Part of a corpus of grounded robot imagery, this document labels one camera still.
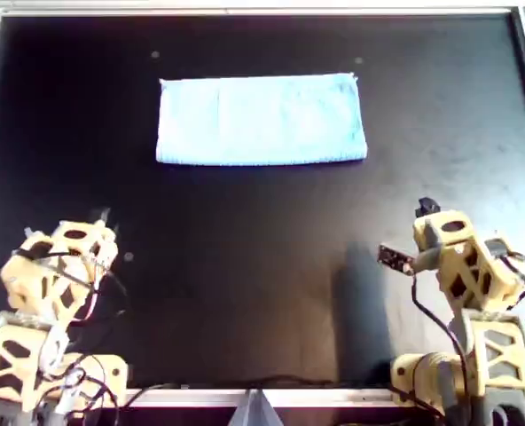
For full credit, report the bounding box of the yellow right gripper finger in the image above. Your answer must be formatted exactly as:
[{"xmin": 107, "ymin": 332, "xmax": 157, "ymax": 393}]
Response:
[{"xmin": 415, "ymin": 198, "xmax": 443, "ymax": 218}]

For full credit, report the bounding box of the yellow right gripper body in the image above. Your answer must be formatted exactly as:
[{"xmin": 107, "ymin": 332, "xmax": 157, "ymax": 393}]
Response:
[{"xmin": 413, "ymin": 211, "xmax": 479, "ymax": 267}]

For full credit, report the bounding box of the yellow left gripper body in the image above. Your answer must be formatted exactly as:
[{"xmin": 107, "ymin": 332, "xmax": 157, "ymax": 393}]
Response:
[{"xmin": 51, "ymin": 220, "xmax": 118, "ymax": 272}]

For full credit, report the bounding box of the light blue microfibre cloth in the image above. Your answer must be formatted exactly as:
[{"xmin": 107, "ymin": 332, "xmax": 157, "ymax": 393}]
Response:
[{"xmin": 154, "ymin": 72, "xmax": 369, "ymax": 168}]

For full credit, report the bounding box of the black right camera cable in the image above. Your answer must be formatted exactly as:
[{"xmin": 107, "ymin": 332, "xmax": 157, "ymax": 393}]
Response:
[{"xmin": 409, "ymin": 270, "xmax": 474, "ymax": 369}]

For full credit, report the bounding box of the grey pointed camera mount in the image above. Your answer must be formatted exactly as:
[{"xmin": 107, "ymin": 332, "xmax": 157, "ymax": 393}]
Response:
[{"xmin": 230, "ymin": 389, "xmax": 286, "ymax": 426}]

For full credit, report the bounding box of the aluminium table frame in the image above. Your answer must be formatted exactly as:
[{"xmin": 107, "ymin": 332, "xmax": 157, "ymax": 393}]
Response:
[{"xmin": 0, "ymin": 0, "xmax": 525, "ymax": 409}]

